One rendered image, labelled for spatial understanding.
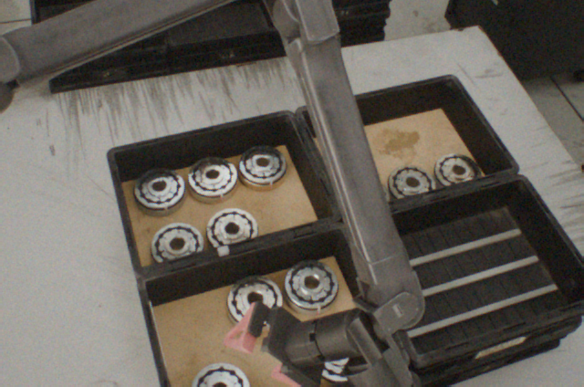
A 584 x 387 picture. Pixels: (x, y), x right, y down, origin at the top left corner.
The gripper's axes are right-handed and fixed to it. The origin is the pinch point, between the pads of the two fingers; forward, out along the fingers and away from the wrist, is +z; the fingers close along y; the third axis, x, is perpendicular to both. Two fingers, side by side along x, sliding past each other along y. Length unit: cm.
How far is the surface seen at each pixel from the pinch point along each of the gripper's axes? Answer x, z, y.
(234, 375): -5.3, 18.5, -11.1
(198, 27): -144, 85, 2
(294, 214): -42.3, 17.9, -13.2
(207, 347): -10.1, 24.8, -8.1
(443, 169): -60, -4, -32
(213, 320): -15.3, 24.9, -7.5
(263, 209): -41.6, 22.2, -8.3
